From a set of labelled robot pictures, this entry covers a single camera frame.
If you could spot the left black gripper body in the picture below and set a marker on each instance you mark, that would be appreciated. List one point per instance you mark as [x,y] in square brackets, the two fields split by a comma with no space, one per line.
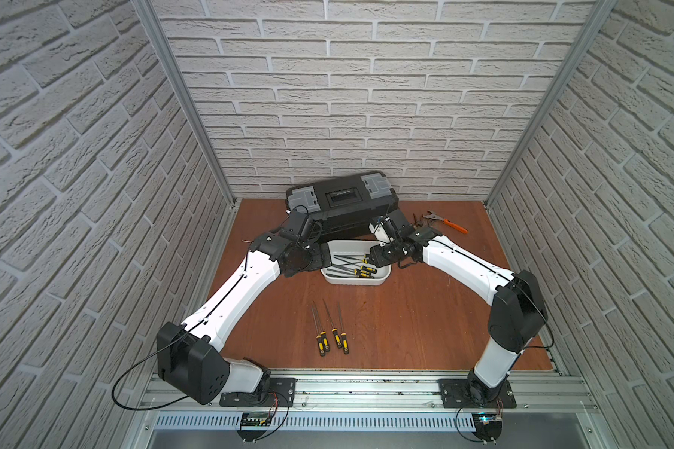
[313,255]

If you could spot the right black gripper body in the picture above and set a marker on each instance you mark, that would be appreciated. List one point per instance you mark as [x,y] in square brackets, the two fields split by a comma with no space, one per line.
[386,254]

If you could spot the file tool twelfth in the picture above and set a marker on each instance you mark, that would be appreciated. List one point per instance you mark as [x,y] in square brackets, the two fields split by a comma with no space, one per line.
[341,275]

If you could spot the file tool eleventh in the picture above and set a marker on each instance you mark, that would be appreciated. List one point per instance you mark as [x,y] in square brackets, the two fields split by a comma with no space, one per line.
[363,272]

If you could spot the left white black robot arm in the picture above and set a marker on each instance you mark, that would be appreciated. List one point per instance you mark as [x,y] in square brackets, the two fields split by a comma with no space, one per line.
[189,354]

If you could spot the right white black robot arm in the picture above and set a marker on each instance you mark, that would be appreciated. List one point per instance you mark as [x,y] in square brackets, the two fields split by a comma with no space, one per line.
[518,309]

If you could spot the white plastic storage box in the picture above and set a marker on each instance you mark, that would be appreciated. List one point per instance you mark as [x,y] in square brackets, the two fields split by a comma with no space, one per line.
[356,247]

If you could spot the black plastic toolbox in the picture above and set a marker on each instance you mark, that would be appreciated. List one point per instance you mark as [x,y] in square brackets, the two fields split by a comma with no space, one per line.
[345,207]

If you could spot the left control circuit board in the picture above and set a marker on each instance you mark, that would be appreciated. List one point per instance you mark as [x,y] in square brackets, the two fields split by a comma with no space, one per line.
[254,426]

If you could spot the control circuit board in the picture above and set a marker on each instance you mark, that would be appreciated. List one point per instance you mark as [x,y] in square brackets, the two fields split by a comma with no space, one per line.
[254,426]
[488,428]

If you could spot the right control circuit board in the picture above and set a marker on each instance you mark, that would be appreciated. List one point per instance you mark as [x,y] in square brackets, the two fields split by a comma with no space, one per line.
[488,428]

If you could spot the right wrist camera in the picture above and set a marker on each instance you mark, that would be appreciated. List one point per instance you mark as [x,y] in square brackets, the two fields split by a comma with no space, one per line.
[379,232]

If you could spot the orange handled pliers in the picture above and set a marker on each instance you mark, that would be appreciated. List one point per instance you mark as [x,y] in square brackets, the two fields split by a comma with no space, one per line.
[455,232]

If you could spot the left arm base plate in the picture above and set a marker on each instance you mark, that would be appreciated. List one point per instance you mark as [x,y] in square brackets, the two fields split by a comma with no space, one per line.
[275,391]

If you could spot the aluminium front rail frame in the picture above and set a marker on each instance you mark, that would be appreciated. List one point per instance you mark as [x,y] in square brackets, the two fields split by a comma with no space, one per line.
[418,391]

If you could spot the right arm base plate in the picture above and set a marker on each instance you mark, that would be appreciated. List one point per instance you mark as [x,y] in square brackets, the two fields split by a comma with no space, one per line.
[465,393]

